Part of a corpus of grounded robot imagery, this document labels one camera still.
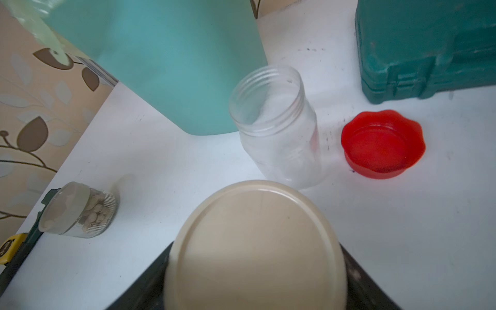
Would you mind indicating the yellow-green bin liner bag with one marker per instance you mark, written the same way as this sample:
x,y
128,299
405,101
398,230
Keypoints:
x,y
31,15

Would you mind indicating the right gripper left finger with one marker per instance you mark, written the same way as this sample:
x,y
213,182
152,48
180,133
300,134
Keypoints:
x,y
147,292

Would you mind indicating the beige-lid jar left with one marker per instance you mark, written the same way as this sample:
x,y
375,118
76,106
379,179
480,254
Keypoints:
x,y
77,210

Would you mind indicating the yellow tape measure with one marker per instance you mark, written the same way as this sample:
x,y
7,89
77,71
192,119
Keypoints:
x,y
10,247

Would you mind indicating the green plastic tool case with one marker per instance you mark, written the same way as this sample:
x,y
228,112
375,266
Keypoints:
x,y
415,49

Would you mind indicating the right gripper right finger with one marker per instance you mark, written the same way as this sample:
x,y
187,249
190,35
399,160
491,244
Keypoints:
x,y
362,292

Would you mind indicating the beige jar lid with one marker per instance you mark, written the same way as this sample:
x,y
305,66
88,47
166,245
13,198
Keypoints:
x,y
256,245

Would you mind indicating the green plastic trash bin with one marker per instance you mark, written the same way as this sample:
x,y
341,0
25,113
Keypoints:
x,y
184,58

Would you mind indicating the red jar lid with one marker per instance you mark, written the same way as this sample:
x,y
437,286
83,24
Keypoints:
x,y
382,145

